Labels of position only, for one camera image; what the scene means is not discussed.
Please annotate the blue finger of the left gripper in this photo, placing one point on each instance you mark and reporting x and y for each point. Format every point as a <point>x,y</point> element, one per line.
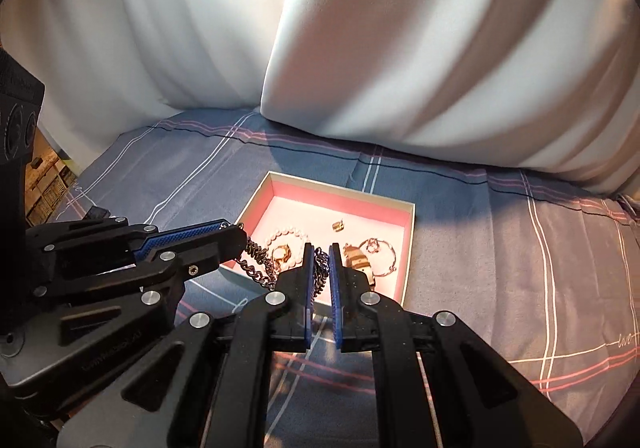
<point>162,239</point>
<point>204,254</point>

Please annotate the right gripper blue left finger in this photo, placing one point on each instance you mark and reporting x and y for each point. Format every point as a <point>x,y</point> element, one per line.
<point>308,265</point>

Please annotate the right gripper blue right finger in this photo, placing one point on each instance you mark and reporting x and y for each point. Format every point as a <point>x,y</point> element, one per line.
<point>336,271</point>

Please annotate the small gold square earring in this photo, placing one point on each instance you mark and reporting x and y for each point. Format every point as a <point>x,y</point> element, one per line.
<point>338,226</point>

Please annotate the brown strap wristwatch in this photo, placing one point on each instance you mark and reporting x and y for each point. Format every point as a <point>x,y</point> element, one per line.
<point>356,259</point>

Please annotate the thin silver bangle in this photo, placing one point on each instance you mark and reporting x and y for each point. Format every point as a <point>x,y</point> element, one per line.
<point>381,255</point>

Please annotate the open grey pink box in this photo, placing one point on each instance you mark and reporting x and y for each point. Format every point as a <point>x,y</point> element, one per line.
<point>282,212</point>

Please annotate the cluttered shelf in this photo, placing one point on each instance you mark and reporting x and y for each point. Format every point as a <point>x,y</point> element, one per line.
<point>47,181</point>

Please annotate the blue plaid bed sheet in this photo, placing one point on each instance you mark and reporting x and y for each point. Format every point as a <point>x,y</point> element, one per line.
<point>546,273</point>

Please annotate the left white pillow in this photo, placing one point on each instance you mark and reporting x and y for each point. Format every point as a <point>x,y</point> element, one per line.
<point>111,66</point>

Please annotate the white pillow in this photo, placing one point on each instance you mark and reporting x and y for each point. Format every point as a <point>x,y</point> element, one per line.
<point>111,66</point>
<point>545,85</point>

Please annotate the right white pillow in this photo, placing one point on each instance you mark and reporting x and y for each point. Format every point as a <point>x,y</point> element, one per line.
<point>545,85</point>

